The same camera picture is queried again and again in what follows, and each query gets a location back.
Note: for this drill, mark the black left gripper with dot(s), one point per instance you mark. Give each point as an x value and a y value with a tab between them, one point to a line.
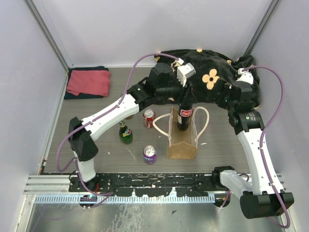
185	94

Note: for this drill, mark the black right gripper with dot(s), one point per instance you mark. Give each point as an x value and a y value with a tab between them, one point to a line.
226	88

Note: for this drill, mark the glass cola bottle red cap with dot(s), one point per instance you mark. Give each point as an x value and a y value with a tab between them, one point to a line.
184	114

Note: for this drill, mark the burlap canvas cat-print bag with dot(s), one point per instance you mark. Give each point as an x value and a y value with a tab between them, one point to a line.
182	144

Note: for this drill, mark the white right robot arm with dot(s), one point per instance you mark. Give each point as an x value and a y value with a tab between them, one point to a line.
264	196

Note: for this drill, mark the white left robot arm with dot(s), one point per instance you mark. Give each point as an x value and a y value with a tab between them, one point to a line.
83	133

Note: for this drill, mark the black floral fleece blanket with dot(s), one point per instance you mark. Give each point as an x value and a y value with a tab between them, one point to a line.
213	70

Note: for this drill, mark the red cola can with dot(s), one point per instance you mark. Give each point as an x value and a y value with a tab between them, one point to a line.
148	118

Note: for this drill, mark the purple soda can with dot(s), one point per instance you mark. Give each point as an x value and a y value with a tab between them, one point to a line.
149	154

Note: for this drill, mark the green bottle near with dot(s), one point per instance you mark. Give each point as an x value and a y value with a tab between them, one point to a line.
125	133

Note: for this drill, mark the pink folded cloth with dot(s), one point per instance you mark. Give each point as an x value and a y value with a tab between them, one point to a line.
93	82

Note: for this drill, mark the dark teal folded cloth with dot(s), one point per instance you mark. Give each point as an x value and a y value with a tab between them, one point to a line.
69	96

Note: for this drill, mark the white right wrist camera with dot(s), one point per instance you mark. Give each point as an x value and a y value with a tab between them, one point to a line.
245	79

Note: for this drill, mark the black mounting base rail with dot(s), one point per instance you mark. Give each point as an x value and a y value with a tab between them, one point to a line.
155	184

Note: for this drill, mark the aluminium frame rail front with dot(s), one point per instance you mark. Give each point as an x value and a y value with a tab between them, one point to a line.
53	184

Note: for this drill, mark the white slotted cable duct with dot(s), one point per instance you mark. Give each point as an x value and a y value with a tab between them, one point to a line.
91	199

